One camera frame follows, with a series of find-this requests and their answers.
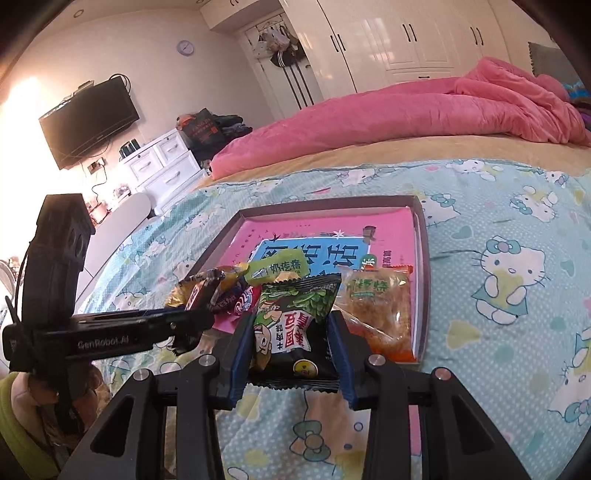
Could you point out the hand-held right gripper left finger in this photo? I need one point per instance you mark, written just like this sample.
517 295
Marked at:
240 364

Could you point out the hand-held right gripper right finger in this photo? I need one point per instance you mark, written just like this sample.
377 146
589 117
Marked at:
341 364

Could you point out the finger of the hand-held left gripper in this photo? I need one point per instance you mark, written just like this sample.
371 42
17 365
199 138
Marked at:
187 344
194 319

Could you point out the yellow snack packet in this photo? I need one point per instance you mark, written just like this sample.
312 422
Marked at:
184 293

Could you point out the blue snack packet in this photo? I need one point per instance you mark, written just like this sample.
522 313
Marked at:
226 300

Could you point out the long orange snack packet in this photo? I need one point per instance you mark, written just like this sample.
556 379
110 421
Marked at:
392 353

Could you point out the black green snack packet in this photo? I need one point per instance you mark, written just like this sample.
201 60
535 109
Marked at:
295 332

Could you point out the green label pastry packet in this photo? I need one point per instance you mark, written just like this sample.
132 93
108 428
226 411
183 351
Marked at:
376 300

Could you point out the light green snack packet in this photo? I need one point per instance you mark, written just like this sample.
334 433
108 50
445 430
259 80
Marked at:
277 267

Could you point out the dark brown shallow box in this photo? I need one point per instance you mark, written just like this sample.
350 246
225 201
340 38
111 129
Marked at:
424 277

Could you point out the person's left forearm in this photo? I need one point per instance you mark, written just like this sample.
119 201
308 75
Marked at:
32 415

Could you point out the person's left hand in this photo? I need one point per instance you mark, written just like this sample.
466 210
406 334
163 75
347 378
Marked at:
94 392

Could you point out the pink book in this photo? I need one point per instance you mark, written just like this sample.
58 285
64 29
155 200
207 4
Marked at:
300 230

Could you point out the cartoon cat printed blanket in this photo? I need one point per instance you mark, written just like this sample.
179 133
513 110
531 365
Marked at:
485 369

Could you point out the white drawer cabinet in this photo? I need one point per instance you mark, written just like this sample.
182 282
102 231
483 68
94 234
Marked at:
161 170

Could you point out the black bag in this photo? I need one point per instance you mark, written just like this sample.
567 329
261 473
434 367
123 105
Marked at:
203 129

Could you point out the pile of dark clothes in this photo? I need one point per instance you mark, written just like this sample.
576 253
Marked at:
235 127

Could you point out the tan bedsheet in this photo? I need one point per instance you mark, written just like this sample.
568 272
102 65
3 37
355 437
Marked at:
461 147

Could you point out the pink quilt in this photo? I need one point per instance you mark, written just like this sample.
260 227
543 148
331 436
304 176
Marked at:
392 115

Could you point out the white wardrobe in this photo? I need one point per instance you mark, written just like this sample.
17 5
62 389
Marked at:
392 37

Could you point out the colourful striped pillow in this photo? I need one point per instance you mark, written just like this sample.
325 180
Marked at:
581 92

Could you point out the grey headboard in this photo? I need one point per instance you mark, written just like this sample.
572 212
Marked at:
547 60

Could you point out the wall power socket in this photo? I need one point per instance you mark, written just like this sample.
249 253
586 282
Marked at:
96 166

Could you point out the black wall television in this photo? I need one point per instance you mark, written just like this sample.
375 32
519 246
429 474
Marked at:
87 124

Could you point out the round wall clock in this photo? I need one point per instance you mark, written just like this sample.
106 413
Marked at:
185 48

